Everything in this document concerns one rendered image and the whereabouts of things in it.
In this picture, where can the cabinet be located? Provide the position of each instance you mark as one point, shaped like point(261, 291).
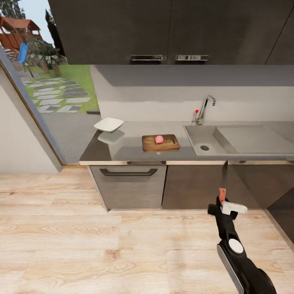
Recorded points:
point(283, 50)
point(169, 32)

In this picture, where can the cutting board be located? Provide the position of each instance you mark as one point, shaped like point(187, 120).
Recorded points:
point(149, 143)

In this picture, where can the vidalia onion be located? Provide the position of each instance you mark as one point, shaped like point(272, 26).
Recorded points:
point(159, 139)

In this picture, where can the parer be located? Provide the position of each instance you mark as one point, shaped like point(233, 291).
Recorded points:
point(222, 187)

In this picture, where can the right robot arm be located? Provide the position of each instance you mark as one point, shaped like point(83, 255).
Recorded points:
point(247, 278)

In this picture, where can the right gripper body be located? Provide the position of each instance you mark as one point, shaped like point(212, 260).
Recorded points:
point(220, 217)

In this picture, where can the dishwasher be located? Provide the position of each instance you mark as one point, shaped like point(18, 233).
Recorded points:
point(130, 186)

